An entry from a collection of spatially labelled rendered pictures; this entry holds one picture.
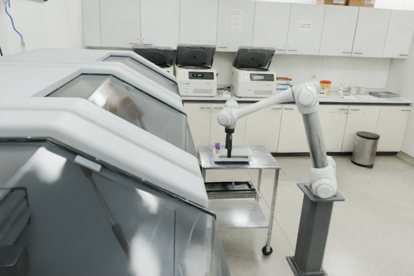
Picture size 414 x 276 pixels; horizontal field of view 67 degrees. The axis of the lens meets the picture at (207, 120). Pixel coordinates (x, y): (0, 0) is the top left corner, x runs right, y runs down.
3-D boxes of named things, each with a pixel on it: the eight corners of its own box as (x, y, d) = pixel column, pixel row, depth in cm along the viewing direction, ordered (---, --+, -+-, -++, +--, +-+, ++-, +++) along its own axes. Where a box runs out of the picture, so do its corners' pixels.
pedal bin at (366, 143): (360, 169, 442) (366, 138, 429) (345, 158, 478) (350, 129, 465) (380, 169, 447) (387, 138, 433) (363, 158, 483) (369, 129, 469)
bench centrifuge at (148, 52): (130, 95, 412) (129, 45, 393) (135, 87, 470) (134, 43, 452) (172, 97, 418) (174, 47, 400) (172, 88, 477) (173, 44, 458)
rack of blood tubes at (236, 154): (213, 161, 239) (214, 153, 237) (212, 156, 249) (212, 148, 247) (251, 161, 243) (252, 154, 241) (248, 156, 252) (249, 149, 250)
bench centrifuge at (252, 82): (237, 98, 432) (241, 46, 412) (228, 89, 491) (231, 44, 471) (276, 98, 440) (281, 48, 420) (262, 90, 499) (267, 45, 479)
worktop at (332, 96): (81, 97, 401) (81, 95, 400) (92, 87, 462) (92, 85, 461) (413, 103, 471) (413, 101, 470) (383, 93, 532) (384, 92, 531)
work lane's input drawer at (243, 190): (151, 204, 197) (151, 191, 195) (151, 193, 210) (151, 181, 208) (262, 200, 208) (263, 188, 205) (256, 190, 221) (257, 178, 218)
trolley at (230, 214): (194, 259, 256) (198, 167, 233) (191, 224, 300) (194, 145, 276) (273, 255, 264) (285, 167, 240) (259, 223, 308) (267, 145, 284)
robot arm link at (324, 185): (337, 187, 217) (340, 202, 197) (313, 189, 223) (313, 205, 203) (316, 79, 203) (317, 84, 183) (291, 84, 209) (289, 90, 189)
